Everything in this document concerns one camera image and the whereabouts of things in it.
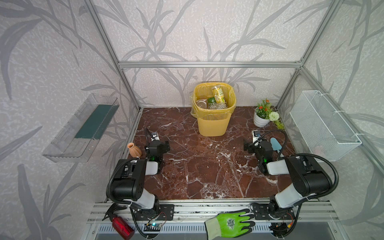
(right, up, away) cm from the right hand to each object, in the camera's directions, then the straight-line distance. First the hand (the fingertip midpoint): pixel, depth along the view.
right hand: (253, 134), depth 95 cm
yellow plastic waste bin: (-26, +7, -4) cm, 27 cm away
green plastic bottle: (-27, +22, +3) cm, 35 cm away
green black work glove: (-20, -40, -26) cm, 52 cm away
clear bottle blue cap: (-24, +17, -12) cm, 32 cm away
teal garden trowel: (+14, -7, -2) cm, 15 cm away
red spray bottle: (-68, -41, -29) cm, 84 cm away
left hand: (-60, -1, 0) cm, 60 cm away
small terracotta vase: (-73, -9, -8) cm, 74 cm away
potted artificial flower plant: (+10, +13, +6) cm, 18 cm away
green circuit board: (-57, -43, -23) cm, 75 cm away
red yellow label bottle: (-33, +19, -10) cm, 39 cm away
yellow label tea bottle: (-22, +23, -3) cm, 32 cm away
